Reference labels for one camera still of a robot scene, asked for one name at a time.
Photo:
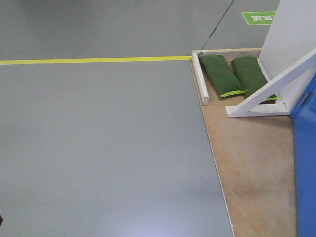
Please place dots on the blue door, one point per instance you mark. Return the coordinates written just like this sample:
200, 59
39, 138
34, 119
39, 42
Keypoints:
304, 120

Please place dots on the far white corner border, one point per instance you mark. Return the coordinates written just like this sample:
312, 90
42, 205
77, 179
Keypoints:
228, 54

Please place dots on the left green sandbag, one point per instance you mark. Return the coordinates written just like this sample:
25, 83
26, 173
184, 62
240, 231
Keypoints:
221, 76

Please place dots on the green sandbag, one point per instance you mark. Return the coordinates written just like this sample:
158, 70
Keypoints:
221, 76
249, 73

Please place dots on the plywood base platform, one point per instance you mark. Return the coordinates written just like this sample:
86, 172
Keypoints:
255, 161

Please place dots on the right green sandbag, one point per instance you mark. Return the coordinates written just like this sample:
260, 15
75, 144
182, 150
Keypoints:
249, 73

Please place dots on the far white triangular brace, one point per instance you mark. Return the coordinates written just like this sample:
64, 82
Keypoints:
251, 106

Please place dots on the green floor sign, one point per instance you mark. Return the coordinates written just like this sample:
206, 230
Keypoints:
259, 18

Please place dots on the white wall panel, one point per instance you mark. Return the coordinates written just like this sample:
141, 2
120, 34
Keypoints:
291, 36

